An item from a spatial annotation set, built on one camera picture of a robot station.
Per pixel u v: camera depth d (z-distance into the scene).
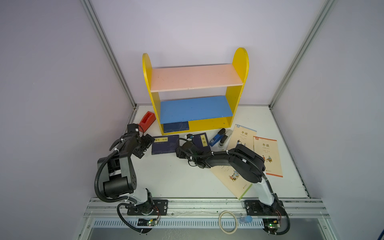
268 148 0.97
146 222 0.71
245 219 0.62
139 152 0.83
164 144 0.98
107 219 0.71
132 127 0.75
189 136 0.85
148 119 1.03
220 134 0.97
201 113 0.96
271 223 0.71
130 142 0.61
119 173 0.45
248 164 0.52
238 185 0.81
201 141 1.00
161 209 0.74
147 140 0.83
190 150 0.72
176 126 1.01
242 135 1.03
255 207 0.73
